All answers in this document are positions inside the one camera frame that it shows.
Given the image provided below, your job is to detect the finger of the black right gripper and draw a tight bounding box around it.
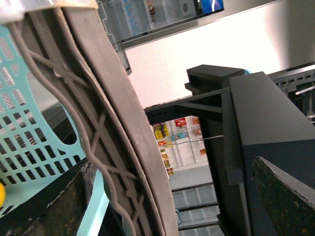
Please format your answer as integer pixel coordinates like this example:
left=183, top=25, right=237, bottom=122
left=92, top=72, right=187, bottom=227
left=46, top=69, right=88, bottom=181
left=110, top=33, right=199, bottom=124
left=0, top=159, right=95, bottom=236
left=252, top=156, right=315, bottom=236

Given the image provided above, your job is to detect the light teal plastic basket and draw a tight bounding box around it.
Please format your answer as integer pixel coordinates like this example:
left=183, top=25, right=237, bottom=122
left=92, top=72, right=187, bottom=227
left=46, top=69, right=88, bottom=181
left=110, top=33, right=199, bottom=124
left=0, top=27, right=109, bottom=236

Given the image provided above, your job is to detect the grey lattice left gripper left finger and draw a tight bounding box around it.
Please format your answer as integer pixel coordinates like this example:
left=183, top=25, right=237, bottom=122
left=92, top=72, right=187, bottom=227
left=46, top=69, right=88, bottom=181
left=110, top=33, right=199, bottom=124
left=8, top=8, right=153, bottom=236

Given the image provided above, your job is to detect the glass top freezer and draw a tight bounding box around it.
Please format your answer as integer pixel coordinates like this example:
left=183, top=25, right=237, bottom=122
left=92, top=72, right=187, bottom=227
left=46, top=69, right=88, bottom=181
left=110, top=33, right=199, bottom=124
left=169, top=165, right=224, bottom=236

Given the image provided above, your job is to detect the yellow lemon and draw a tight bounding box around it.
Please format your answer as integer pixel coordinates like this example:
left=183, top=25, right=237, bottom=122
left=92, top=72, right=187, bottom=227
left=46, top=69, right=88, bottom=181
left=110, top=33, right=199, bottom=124
left=0, top=183, right=6, bottom=207

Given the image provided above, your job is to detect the white sauce shelf unit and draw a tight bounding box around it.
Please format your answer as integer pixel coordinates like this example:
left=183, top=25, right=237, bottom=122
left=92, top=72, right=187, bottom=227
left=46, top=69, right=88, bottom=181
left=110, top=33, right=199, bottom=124
left=152, top=116, right=208, bottom=175

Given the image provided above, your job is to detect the dark grey flat left gripper right finger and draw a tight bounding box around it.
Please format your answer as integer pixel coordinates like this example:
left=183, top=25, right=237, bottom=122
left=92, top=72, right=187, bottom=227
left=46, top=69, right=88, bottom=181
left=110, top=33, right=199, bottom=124
left=63, top=7, right=178, bottom=236

